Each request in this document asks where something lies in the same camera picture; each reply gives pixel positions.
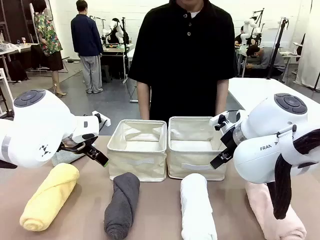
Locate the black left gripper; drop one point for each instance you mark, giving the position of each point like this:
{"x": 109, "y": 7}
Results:
{"x": 80, "y": 147}

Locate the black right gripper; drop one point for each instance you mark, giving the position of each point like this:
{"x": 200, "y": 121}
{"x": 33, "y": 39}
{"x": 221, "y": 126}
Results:
{"x": 228, "y": 143}

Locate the light teal towel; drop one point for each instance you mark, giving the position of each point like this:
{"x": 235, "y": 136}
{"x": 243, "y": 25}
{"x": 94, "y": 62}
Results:
{"x": 63, "y": 157}

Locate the dark grey towel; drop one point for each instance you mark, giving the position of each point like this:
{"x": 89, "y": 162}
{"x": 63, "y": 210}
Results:
{"x": 122, "y": 205}

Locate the white towel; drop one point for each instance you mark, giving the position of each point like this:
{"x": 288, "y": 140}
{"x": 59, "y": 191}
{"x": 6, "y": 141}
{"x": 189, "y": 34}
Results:
{"x": 197, "y": 207}

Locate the yellow towel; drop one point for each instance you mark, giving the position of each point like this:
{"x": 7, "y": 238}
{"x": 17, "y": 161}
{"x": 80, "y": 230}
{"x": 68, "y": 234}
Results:
{"x": 50, "y": 195}

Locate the person's left forearm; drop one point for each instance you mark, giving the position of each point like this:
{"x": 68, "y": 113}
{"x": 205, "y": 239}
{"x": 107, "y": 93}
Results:
{"x": 222, "y": 97}

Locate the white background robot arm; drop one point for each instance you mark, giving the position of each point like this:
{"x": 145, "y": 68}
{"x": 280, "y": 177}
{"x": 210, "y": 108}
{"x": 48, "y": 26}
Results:
{"x": 251, "y": 27}
{"x": 115, "y": 28}

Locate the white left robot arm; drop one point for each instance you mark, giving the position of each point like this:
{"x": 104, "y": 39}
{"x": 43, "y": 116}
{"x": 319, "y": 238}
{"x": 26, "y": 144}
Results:
{"x": 37, "y": 125}

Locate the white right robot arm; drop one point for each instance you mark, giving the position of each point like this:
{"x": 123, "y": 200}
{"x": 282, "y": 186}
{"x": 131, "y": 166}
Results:
{"x": 262, "y": 150}

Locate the person's right forearm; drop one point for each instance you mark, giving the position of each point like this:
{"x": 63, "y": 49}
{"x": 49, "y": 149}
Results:
{"x": 144, "y": 100}

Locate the cream fabric storage bin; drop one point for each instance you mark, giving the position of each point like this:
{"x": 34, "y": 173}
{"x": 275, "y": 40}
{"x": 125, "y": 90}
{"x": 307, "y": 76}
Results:
{"x": 137, "y": 162}
{"x": 195, "y": 162}

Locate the pink rolled towel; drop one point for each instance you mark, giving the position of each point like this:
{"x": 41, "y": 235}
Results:
{"x": 265, "y": 207}

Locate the person in black shirt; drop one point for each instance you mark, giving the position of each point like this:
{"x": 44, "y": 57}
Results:
{"x": 185, "y": 62}

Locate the grey background desk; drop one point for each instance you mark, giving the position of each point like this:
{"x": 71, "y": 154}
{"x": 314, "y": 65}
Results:
{"x": 117, "y": 51}

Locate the person in grey bent over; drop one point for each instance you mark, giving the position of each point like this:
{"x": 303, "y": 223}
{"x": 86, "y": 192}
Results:
{"x": 268, "y": 60}

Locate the man in navy jacket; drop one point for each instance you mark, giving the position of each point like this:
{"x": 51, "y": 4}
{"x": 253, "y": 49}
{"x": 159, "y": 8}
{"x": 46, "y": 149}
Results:
{"x": 87, "y": 40}

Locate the black bag on floor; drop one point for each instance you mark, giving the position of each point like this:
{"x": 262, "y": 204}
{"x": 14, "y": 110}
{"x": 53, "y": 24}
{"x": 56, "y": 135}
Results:
{"x": 17, "y": 71}

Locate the seated person with black hair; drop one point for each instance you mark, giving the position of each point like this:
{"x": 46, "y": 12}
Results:
{"x": 242, "y": 37}

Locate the woman in floral dress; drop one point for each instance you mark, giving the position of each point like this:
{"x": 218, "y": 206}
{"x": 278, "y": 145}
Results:
{"x": 48, "y": 40}

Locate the black tripod stand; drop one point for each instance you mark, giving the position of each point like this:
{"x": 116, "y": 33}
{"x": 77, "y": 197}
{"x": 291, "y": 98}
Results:
{"x": 280, "y": 45}

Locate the white hanging curtain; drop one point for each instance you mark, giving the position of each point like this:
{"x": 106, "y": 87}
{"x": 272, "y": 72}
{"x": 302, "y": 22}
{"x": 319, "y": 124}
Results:
{"x": 308, "y": 45}

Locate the dark wooden shelving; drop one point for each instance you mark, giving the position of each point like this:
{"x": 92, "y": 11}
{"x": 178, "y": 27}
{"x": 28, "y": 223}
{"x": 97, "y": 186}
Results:
{"x": 15, "y": 20}

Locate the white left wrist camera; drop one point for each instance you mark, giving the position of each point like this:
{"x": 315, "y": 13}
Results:
{"x": 102, "y": 120}

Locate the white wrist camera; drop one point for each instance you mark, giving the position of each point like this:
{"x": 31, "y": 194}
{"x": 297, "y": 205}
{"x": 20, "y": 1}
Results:
{"x": 102, "y": 120}
{"x": 220, "y": 120}

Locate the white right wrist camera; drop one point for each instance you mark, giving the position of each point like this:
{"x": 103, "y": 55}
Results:
{"x": 220, "y": 120}

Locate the white side shelf frame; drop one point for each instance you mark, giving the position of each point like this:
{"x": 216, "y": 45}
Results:
{"x": 6, "y": 95}

